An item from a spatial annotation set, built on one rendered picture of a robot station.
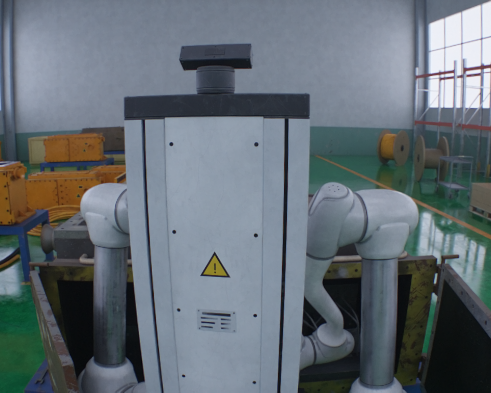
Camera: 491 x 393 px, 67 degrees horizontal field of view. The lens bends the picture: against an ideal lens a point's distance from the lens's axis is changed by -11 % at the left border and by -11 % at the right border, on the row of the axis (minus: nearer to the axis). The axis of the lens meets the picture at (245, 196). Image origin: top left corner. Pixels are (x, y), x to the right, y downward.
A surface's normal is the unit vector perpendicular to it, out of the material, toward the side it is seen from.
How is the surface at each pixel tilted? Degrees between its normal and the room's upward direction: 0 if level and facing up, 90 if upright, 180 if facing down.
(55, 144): 90
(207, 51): 61
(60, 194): 90
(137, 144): 90
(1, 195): 90
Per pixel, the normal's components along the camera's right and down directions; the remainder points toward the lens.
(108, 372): 0.24, -0.59
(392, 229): 0.28, 0.12
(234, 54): -0.11, -0.30
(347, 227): 0.13, 0.42
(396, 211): 0.30, -0.17
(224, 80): 0.47, 0.18
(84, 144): 0.07, 0.20
